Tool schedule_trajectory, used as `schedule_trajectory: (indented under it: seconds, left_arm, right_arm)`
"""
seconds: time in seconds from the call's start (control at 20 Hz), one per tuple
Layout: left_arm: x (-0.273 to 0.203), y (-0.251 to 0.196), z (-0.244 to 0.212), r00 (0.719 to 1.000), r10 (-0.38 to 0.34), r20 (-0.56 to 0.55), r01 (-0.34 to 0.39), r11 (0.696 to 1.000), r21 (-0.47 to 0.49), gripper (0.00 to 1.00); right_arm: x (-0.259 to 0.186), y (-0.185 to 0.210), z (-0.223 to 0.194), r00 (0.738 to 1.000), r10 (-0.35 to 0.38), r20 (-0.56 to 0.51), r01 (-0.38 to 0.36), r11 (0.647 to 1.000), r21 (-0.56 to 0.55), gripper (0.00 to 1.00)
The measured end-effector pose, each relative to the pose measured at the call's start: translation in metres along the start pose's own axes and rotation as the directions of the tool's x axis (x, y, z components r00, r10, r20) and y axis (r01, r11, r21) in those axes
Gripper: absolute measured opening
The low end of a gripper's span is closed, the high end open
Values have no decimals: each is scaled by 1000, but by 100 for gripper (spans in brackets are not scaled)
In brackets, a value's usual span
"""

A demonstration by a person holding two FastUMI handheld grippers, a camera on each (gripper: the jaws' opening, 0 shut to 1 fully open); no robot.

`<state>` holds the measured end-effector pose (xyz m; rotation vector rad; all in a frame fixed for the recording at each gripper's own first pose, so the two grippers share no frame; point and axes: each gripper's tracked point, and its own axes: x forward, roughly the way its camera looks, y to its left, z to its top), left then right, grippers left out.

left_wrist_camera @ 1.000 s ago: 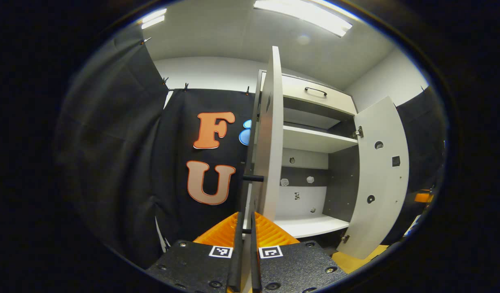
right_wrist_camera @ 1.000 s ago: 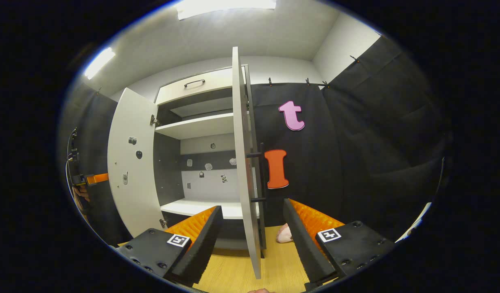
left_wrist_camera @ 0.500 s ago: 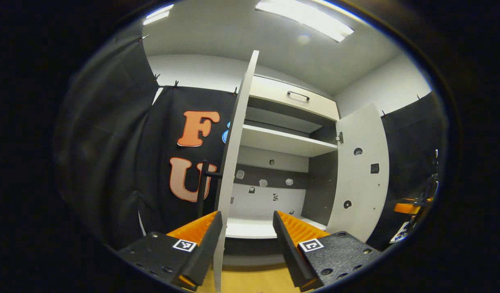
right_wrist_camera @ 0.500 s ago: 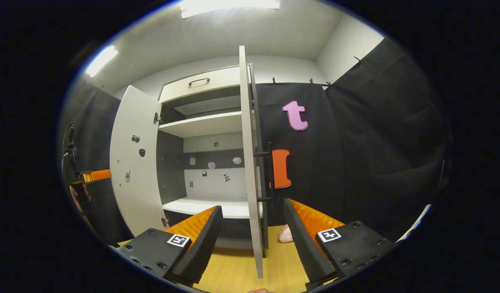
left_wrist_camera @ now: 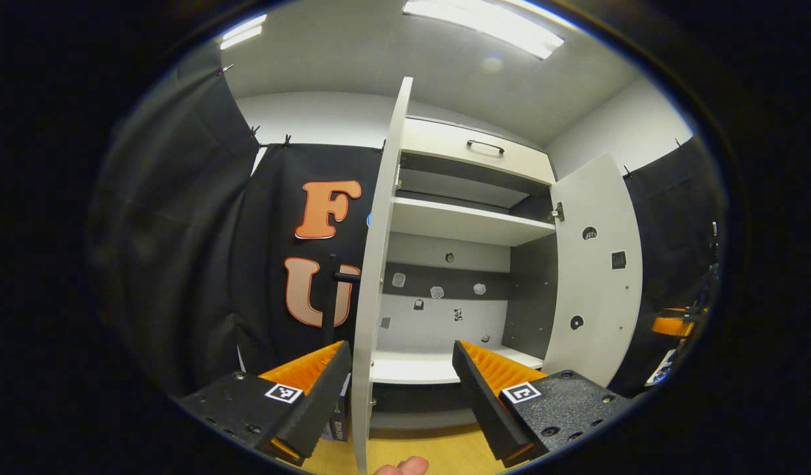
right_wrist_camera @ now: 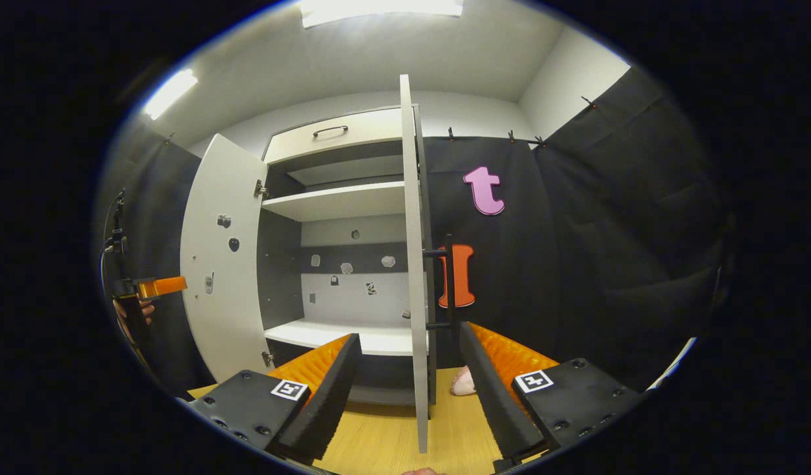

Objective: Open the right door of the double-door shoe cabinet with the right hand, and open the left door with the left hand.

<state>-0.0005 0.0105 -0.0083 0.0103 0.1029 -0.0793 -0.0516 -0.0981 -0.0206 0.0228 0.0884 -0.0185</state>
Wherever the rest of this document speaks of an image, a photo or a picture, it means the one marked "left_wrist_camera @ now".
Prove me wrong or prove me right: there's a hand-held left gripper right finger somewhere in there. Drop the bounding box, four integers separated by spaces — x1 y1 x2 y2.
451 340 633 469

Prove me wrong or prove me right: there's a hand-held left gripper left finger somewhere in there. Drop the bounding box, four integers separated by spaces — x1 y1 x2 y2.
174 341 353 467

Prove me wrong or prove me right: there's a beige door with headphone sticker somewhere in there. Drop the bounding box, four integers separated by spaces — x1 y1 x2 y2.
542 153 643 388

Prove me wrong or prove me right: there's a beige double-door shoe cabinet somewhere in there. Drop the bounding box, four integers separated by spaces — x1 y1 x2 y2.
369 115 558 429

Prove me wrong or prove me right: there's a black bar door handle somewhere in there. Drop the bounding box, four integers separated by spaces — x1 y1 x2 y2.
323 254 362 344

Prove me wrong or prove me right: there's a beige door with camera sticker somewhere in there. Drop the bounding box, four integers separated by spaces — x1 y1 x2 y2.
350 76 414 474

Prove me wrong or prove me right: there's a white cabinet shelf board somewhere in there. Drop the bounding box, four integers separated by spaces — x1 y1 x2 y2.
391 197 556 247
370 345 544 385

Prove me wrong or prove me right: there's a dark blue white box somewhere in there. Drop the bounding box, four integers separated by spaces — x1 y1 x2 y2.
321 373 353 443

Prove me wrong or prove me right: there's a white printed box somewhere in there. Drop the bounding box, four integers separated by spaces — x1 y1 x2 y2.
645 348 680 387

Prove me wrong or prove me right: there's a black backdrop cloth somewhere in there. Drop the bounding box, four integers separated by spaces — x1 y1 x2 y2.
88 56 729 396

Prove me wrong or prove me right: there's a large ceiling light panel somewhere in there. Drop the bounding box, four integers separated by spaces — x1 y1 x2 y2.
402 0 566 60

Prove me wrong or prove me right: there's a small ceiling light panel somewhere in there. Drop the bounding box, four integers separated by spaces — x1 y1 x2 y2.
219 15 269 51

